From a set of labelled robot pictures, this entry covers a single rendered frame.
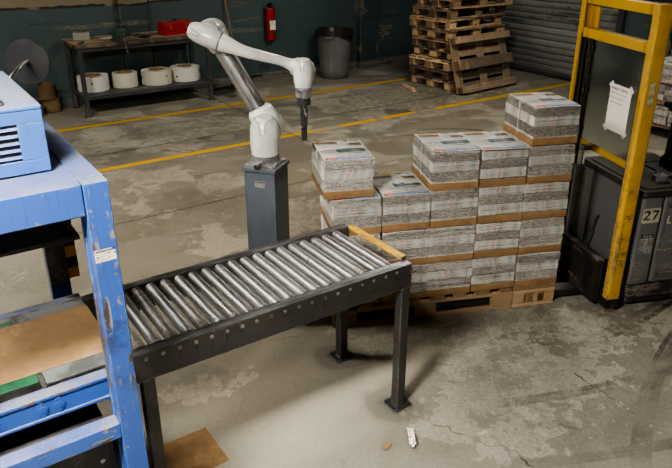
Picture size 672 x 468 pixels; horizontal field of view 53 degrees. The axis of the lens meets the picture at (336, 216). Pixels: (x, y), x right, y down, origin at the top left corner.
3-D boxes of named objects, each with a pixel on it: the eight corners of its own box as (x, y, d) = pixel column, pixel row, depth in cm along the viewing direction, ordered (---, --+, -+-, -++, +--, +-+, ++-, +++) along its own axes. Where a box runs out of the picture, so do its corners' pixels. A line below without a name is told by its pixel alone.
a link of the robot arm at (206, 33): (221, 31, 347) (226, 27, 359) (188, 17, 345) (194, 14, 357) (213, 55, 352) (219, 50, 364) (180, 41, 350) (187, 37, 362)
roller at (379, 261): (337, 237, 345) (338, 228, 343) (395, 273, 309) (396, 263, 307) (329, 239, 342) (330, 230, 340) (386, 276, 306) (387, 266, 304)
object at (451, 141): (413, 135, 406) (413, 133, 406) (458, 132, 411) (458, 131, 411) (432, 153, 373) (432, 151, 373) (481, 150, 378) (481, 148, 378)
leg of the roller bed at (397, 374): (398, 398, 343) (403, 281, 316) (405, 404, 339) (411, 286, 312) (389, 402, 340) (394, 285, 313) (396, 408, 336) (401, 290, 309)
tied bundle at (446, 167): (410, 170, 415) (412, 134, 406) (455, 167, 420) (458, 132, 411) (430, 192, 381) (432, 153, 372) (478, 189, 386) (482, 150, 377)
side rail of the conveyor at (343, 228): (343, 243, 354) (343, 222, 349) (349, 247, 350) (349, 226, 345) (85, 320, 285) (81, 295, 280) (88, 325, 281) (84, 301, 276)
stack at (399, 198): (320, 296, 437) (319, 177, 404) (487, 279, 459) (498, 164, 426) (332, 328, 402) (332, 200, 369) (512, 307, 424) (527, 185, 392)
